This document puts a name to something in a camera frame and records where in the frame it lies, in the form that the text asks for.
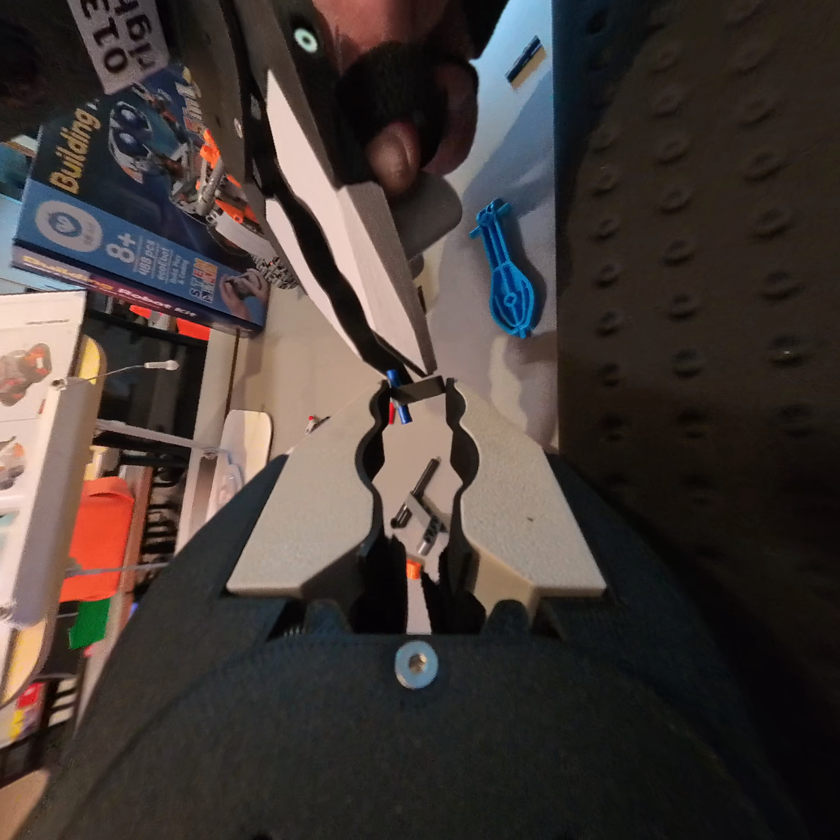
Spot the orange bag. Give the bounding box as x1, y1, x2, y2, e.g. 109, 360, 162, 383
59, 476, 136, 602

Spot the person's right forearm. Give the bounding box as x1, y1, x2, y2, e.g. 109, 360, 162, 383
459, 0, 511, 60

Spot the instruction booklet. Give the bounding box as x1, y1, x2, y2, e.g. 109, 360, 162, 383
0, 290, 89, 631

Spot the blue plastic toy tool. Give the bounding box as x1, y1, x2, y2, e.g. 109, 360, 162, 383
469, 197, 547, 340

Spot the black toy axle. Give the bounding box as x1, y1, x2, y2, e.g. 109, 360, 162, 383
390, 457, 442, 529

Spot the blue toy kit box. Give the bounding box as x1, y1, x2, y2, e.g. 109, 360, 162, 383
12, 62, 270, 339

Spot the white stand base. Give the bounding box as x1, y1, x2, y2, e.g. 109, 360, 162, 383
10, 338, 273, 624

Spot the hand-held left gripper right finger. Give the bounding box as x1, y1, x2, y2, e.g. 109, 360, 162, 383
445, 378, 609, 634

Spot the blue toy pin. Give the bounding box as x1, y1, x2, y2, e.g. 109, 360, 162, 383
386, 369, 413, 425
505, 36, 546, 86

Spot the person's right hand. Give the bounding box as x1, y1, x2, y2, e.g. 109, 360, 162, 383
314, 0, 481, 196

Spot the small grey connector block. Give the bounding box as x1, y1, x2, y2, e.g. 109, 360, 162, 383
392, 376, 451, 403

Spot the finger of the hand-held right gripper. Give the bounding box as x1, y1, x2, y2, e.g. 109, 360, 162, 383
262, 196, 421, 386
266, 69, 439, 377

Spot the white pendant on cord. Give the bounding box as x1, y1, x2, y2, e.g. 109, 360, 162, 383
105, 359, 181, 378

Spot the tracked toy robot body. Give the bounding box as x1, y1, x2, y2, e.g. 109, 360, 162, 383
167, 128, 303, 290

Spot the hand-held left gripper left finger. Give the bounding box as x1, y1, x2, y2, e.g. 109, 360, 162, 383
225, 382, 395, 634

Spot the black studded mat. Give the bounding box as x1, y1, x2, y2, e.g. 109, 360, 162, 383
551, 0, 840, 840

